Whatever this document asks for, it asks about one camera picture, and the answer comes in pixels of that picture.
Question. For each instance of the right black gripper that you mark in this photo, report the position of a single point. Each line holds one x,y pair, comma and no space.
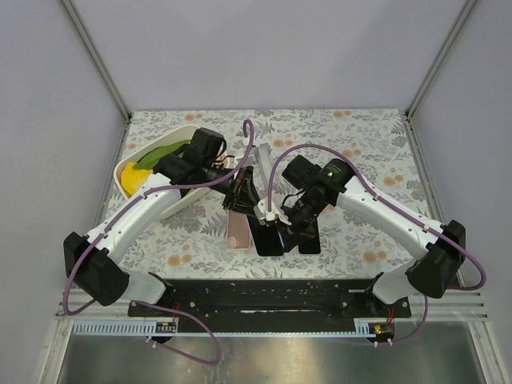
294,218

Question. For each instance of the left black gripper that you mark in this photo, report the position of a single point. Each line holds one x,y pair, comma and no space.
241,191

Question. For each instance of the black phone blue case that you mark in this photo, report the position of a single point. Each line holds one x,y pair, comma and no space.
266,239

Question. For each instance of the pink phone case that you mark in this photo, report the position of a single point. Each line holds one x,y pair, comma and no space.
238,236

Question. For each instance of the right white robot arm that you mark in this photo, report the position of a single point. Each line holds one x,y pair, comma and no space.
436,248

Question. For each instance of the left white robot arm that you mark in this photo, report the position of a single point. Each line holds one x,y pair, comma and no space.
92,260

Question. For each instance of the floral patterned table mat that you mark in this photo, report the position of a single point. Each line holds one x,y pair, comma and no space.
192,243

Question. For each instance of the cream oval plastic tray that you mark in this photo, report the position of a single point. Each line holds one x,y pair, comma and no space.
174,135

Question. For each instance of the green leaf toy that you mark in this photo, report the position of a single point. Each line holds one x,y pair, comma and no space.
151,159

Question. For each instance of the yellow cabbage toy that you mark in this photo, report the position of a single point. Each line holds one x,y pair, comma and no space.
132,180

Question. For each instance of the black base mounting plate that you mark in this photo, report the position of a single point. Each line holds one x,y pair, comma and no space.
258,306

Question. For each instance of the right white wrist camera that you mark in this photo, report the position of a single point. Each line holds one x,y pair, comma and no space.
269,212

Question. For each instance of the white slotted cable duct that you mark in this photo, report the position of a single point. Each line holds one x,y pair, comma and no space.
142,328

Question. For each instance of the aluminium frame rail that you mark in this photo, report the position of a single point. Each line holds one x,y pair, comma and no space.
71,11

